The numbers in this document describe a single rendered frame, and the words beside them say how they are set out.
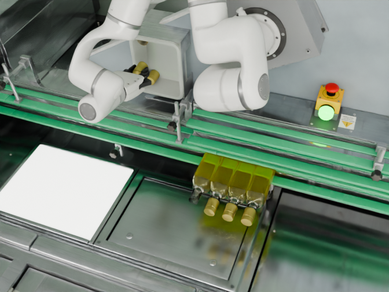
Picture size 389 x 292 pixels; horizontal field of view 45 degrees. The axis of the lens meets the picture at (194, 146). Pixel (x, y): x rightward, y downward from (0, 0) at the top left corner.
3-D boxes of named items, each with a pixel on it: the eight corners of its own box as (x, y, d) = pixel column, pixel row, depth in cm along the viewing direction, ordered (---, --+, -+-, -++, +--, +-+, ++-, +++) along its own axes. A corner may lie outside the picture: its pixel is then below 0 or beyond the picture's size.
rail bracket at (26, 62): (40, 73, 182) (4, 109, 168) (26, 36, 170) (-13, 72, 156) (50, 75, 181) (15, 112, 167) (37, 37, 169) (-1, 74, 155)
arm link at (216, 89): (210, 50, 115) (181, 86, 105) (259, 43, 108) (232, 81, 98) (223, 83, 120) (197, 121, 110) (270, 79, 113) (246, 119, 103)
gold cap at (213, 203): (208, 203, 143) (203, 214, 140) (208, 196, 140) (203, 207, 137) (219, 206, 142) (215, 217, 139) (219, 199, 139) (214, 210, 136)
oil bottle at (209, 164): (213, 146, 160) (190, 192, 147) (213, 134, 156) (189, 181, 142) (228, 150, 159) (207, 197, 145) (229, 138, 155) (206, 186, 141)
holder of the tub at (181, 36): (150, 87, 170) (141, 100, 165) (140, 20, 151) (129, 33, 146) (194, 97, 166) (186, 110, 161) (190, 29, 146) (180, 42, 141)
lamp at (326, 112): (318, 114, 141) (316, 120, 139) (320, 102, 138) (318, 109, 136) (333, 117, 140) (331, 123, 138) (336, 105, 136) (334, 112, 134)
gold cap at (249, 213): (244, 212, 139) (240, 224, 136) (245, 205, 137) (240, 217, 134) (256, 216, 138) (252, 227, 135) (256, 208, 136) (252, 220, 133)
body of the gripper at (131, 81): (96, 101, 133) (116, 87, 142) (128, 109, 130) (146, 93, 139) (95, 77, 129) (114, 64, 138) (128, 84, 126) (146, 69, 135)
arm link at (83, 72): (146, 25, 115) (117, 100, 123) (102, 3, 117) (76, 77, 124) (133, 27, 107) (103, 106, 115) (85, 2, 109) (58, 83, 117)
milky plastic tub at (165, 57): (147, 76, 166) (136, 91, 161) (139, 20, 150) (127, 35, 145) (193, 86, 161) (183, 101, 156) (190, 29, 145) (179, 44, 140)
